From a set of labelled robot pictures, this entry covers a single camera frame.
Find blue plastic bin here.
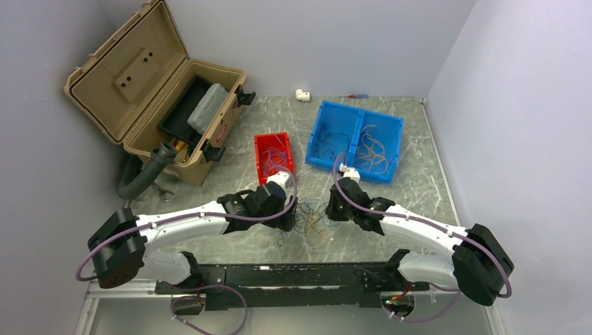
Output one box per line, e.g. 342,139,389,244
305,100,404,184

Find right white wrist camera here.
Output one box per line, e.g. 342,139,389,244
338,163,360,183

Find black wire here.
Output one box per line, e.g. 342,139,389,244
314,122,353,163

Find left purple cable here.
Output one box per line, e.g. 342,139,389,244
76,165,298,283

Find white pipe elbow fitting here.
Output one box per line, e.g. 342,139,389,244
295,89,311,102

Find silver wrench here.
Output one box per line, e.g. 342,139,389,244
150,182,175,203

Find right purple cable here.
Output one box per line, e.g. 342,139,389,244
332,153,513,299

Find purple cable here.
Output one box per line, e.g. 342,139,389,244
76,165,298,283
332,153,513,299

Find red plastic bin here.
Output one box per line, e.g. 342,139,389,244
253,132,295,185

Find grey corrugated hose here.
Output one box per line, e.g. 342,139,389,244
115,142,177,200

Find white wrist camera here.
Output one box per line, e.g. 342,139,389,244
267,171,293,191
338,163,360,183

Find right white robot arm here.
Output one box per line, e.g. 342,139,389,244
327,178,515,306

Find blue black wires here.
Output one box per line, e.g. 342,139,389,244
276,198,341,248

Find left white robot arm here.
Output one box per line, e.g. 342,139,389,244
85,181,297,293

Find aluminium frame rail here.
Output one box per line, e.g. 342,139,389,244
74,280,157,335

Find grey plastic case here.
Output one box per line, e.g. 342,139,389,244
187,83,228,135

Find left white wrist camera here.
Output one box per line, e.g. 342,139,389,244
267,171,293,191

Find tan plastic toolbox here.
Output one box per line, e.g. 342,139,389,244
64,1,247,185

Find black toolbox tray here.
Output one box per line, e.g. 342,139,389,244
158,75,212,147

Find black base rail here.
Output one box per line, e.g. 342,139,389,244
154,262,431,311

